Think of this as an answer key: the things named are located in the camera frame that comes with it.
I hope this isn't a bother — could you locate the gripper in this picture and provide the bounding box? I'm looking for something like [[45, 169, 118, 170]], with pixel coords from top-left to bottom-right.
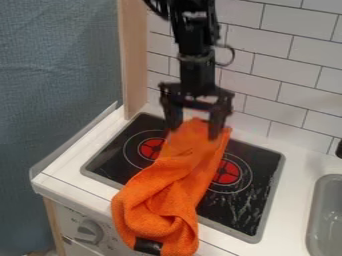
[[157, 53, 237, 141]]

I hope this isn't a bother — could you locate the orange cloth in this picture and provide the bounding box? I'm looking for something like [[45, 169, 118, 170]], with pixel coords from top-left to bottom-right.
[[109, 117, 234, 256]]

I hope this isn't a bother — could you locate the toy stove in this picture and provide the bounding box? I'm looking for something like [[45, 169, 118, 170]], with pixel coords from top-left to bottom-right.
[[78, 112, 288, 245]]

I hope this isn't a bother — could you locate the toy sink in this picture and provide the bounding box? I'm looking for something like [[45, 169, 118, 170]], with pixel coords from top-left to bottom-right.
[[304, 173, 342, 256]]

